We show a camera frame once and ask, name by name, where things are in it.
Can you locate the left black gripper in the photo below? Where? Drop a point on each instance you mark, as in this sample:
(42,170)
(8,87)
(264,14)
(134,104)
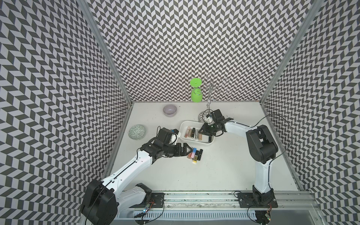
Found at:
(178,152)

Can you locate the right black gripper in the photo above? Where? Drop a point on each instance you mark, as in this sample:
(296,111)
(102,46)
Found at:
(205,130)

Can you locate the brown tan lipstick tube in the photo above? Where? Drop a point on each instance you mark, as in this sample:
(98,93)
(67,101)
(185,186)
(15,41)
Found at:
(190,133)

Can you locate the pink lip gloss tube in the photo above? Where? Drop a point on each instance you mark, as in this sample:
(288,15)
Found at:
(186,133)

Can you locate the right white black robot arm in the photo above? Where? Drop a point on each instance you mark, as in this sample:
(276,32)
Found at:
(262,148)

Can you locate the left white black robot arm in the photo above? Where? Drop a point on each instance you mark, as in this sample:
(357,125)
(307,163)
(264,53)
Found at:
(104,199)

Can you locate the blue pink gradient lipstick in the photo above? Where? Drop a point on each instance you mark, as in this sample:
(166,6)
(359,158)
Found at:
(193,152)

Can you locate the black gold square lipstick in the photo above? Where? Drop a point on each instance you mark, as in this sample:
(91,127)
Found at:
(194,160)

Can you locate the black round lipstick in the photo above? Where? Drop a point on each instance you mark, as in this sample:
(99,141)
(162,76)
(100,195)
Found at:
(199,155)

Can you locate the green plastic cup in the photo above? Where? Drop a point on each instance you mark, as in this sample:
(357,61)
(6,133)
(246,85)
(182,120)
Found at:
(196,94)

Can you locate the grey purple bowl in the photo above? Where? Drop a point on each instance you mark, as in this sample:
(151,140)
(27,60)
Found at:
(170,110)

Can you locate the chrome metal stand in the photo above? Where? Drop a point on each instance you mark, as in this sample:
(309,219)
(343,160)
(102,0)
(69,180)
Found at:
(211,89)

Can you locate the green patterned small bowl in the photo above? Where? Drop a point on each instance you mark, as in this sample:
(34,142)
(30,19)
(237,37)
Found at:
(137,132)

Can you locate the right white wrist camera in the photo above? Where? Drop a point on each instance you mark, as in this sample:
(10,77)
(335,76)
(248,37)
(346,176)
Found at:
(207,118)

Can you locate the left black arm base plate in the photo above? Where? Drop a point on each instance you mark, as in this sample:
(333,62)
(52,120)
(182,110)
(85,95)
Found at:
(153,200)

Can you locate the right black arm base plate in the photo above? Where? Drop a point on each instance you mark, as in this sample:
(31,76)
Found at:
(248,200)

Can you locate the aluminium front rail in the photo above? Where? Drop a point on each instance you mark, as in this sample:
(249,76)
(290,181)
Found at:
(227,200)

